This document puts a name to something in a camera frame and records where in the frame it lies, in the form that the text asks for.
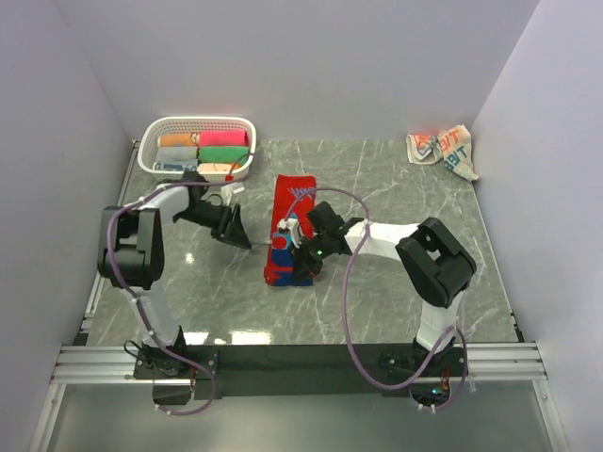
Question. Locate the crumpled white printed towel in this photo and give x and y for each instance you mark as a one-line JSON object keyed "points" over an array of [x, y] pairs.
{"points": [[452, 147]]}

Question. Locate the aluminium front rail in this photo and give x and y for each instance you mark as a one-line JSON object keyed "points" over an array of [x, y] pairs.
{"points": [[104, 365]]}

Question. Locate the grey rolled towel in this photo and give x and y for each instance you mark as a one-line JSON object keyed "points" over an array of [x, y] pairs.
{"points": [[176, 153]]}

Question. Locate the pink rolled towel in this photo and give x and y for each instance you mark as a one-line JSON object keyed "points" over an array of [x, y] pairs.
{"points": [[226, 138]]}

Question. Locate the green rolled towel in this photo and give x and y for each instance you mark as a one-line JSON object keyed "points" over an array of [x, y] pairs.
{"points": [[223, 154]]}

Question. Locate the red blue cat towel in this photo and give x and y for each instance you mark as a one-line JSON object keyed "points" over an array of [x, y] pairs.
{"points": [[278, 270]]}

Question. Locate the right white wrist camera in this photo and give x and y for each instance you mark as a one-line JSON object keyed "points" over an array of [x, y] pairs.
{"points": [[291, 227]]}

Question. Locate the orange rolled towel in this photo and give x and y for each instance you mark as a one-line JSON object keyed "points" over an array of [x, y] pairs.
{"points": [[178, 140]]}

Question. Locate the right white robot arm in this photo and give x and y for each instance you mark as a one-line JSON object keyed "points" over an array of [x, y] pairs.
{"points": [[439, 267]]}

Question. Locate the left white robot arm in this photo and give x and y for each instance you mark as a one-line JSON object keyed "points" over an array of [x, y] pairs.
{"points": [[131, 250]]}

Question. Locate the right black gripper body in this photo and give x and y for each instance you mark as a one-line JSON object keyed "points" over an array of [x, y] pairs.
{"points": [[312, 253]]}

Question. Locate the blue patterned rolled towel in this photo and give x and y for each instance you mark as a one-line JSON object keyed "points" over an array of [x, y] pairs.
{"points": [[180, 166]]}

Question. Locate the peach rolled towel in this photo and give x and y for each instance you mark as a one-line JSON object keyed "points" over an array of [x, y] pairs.
{"points": [[217, 167]]}

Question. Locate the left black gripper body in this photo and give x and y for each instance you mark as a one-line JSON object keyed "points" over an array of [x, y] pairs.
{"points": [[216, 218]]}

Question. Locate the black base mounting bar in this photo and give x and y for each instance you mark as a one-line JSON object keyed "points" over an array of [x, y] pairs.
{"points": [[299, 370]]}

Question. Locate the white plastic basket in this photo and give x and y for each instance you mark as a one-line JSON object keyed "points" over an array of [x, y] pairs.
{"points": [[195, 124]]}

